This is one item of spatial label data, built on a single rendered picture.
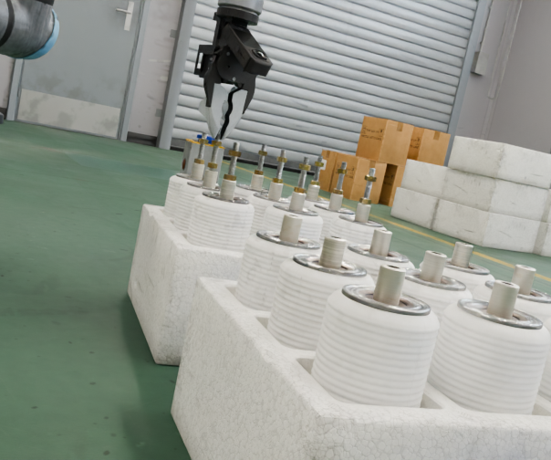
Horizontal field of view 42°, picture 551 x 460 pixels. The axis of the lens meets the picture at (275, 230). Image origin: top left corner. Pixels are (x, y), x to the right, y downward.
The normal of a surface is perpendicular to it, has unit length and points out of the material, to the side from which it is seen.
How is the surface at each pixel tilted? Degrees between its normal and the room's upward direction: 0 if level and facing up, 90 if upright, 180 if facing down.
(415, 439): 90
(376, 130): 90
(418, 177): 90
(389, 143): 90
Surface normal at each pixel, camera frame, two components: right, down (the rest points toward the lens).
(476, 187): -0.87, -0.11
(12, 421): 0.21, -0.97
